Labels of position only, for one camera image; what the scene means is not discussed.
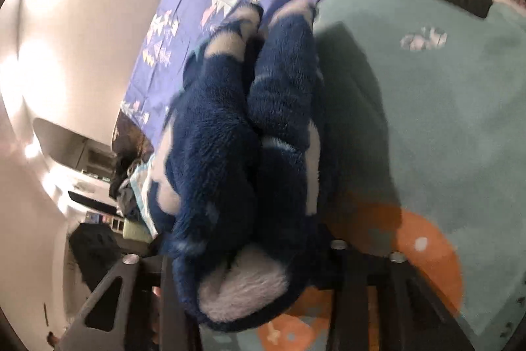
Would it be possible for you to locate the navy fleece baby onesie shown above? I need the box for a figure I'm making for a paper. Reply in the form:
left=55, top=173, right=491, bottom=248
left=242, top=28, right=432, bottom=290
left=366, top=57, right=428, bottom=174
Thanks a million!
left=146, top=0, right=334, bottom=331

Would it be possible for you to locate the dark clothes pile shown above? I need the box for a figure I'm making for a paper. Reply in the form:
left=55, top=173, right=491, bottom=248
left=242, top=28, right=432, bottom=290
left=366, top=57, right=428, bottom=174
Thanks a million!
left=109, top=152, right=142, bottom=223

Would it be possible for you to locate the teal printed bed quilt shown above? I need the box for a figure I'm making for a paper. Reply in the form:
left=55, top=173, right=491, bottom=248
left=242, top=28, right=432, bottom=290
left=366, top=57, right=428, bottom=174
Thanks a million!
left=131, top=0, right=526, bottom=351

